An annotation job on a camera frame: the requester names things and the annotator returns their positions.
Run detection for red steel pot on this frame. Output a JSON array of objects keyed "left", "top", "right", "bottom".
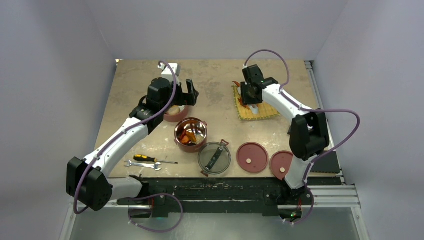
[
  {"left": 173, "top": 117, "right": 208, "bottom": 153},
  {"left": 163, "top": 105, "right": 190, "bottom": 123}
]

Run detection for metal serving tongs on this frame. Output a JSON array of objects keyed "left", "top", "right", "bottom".
[{"left": 248, "top": 104, "right": 259, "bottom": 115}]

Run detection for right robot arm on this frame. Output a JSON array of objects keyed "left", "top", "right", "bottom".
[{"left": 240, "top": 64, "right": 330, "bottom": 204}]

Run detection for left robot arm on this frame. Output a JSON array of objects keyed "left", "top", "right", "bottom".
[{"left": 65, "top": 77, "right": 199, "bottom": 215}]

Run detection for toy food pile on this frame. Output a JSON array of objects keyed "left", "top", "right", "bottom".
[{"left": 233, "top": 81, "right": 250, "bottom": 109}]

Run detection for beige bun toy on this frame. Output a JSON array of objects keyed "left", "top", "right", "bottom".
[{"left": 166, "top": 105, "right": 181, "bottom": 116}]

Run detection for yellow food tray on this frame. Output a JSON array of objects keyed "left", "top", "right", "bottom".
[{"left": 232, "top": 84, "right": 280, "bottom": 121}]

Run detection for orange shrimp toy in pot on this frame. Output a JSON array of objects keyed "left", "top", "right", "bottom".
[{"left": 177, "top": 129, "right": 198, "bottom": 146}]

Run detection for left red round lid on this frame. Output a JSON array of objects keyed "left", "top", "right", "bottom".
[{"left": 236, "top": 142, "right": 269, "bottom": 174}]

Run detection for red round lid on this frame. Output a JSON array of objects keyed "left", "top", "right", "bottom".
[
  {"left": 269, "top": 150, "right": 294, "bottom": 181},
  {"left": 236, "top": 142, "right": 269, "bottom": 174}
]

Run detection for yellow black screwdriver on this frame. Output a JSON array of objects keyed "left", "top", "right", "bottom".
[{"left": 133, "top": 154, "right": 178, "bottom": 164}]

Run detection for transparent grey pot lid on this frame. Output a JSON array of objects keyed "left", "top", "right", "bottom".
[{"left": 197, "top": 139, "right": 232, "bottom": 177}]

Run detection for right red round lid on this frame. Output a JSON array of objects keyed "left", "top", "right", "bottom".
[{"left": 269, "top": 150, "right": 294, "bottom": 181}]

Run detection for silver open-end wrench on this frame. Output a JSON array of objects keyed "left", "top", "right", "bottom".
[{"left": 124, "top": 160, "right": 162, "bottom": 171}]

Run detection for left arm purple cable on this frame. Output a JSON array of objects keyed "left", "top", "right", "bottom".
[{"left": 73, "top": 60, "right": 178, "bottom": 216}]

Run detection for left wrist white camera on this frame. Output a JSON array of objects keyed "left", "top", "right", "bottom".
[{"left": 158, "top": 63, "right": 181, "bottom": 85}]

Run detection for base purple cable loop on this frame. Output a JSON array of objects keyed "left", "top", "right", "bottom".
[{"left": 127, "top": 193, "right": 184, "bottom": 233}]

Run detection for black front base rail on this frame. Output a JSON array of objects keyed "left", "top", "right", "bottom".
[{"left": 117, "top": 177, "right": 312, "bottom": 218}]

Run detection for aluminium frame rail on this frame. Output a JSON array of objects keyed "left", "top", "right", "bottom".
[{"left": 304, "top": 60, "right": 365, "bottom": 240}]

